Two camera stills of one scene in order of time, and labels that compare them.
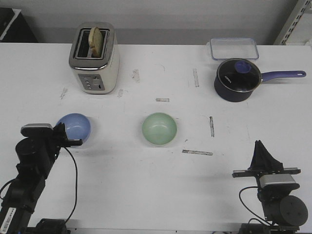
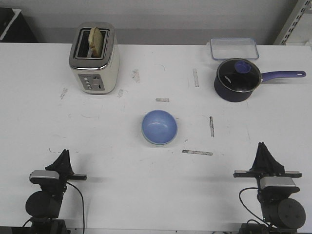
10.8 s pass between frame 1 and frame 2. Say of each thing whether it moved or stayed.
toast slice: stayed
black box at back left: stayed
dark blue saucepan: stayed
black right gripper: stayed
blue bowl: moved
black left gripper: moved
